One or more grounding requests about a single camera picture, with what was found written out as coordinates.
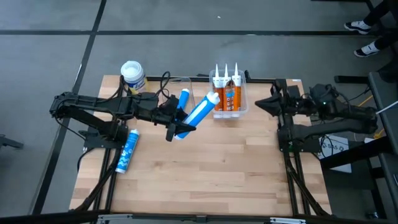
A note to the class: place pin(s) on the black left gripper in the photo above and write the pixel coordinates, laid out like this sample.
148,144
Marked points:
158,113

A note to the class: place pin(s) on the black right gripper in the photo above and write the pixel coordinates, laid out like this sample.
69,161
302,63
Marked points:
295,104

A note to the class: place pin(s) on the blue silicone tube white cap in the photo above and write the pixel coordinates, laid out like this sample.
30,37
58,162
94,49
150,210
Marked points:
127,152
200,112
184,98

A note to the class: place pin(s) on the orange sealant tube white nozzle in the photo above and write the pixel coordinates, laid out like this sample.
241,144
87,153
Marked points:
237,96
218,96
229,96

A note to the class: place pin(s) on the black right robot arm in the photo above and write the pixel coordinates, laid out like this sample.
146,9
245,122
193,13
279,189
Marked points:
342,124

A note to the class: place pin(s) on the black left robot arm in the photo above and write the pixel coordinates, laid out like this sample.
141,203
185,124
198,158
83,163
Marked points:
93,105

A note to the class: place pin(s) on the Lysol wipes canister white lid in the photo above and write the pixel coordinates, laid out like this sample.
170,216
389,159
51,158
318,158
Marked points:
133,73

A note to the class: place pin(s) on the clear plastic bin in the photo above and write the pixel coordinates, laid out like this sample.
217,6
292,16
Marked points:
174,83
245,102

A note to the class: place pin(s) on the white paper sign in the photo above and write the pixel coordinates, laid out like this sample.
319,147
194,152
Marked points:
339,146

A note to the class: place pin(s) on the black side desk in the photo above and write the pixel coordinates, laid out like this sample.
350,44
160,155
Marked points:
381,93

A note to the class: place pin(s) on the person's white shoe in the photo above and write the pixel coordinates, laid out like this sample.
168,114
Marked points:
367,49
357,26

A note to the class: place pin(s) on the person's leg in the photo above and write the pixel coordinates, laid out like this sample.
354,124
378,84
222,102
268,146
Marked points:
387,40
377,12

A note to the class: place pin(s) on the black stand foot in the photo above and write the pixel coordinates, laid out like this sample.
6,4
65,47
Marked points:
11,142

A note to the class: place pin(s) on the black aluminium table frame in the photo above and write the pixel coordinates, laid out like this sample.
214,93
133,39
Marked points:
217,218

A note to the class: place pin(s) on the silver metal bracket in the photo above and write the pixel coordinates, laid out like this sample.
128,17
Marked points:
113,217
287,221

